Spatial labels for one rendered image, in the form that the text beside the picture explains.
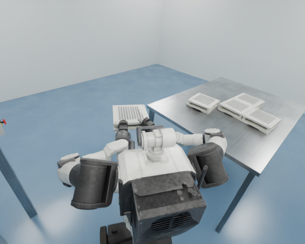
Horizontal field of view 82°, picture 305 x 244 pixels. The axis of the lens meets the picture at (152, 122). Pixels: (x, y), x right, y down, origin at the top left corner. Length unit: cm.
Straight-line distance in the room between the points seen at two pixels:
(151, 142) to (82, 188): 25
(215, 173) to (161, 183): 23
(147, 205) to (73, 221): 154
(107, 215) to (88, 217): 18
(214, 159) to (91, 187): 43
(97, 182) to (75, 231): 140
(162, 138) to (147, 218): 23
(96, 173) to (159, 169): 20
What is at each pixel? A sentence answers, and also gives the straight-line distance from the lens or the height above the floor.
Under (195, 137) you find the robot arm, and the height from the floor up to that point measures 115.
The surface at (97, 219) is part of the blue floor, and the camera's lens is 198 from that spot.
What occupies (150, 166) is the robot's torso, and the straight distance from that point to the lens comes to 61.
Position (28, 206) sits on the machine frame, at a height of 16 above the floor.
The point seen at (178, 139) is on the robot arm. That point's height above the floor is 113.
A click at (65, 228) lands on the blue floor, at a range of 202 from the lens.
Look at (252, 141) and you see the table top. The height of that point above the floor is 90.
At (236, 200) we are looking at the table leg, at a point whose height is 53.
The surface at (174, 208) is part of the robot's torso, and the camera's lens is 53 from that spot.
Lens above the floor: 175
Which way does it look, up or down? 34 degrees down
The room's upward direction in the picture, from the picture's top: 5 degrees clockwise
